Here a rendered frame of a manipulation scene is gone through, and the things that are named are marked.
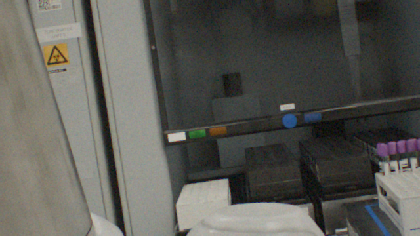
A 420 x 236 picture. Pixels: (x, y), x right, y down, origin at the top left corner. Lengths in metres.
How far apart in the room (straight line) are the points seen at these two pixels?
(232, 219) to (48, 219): 0.17
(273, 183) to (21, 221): 1.18
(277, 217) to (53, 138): 0.21
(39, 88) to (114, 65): 1.18
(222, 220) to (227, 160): 1.70
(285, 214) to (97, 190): 1.15
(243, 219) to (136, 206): 1.13
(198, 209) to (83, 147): 0.37
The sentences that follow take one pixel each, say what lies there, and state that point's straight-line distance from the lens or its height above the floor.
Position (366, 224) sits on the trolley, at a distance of 1.47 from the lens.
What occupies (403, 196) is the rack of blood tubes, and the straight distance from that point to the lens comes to 1.33.
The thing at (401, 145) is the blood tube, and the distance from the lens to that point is 1.57.
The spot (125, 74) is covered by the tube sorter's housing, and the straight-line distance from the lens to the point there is 1.89.
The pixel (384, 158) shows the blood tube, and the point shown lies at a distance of 1.56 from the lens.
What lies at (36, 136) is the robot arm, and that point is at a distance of 0.72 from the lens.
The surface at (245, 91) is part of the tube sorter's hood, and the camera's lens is 1.86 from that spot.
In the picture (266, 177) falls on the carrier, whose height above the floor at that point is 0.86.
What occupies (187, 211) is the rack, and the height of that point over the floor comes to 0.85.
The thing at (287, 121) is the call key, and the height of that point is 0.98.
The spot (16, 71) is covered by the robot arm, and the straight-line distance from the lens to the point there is 0.70.
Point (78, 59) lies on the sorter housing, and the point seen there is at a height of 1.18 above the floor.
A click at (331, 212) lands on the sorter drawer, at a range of 1.82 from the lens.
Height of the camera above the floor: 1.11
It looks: 3 degrees down
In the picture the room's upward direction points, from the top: 8 degrees counter-clockwise
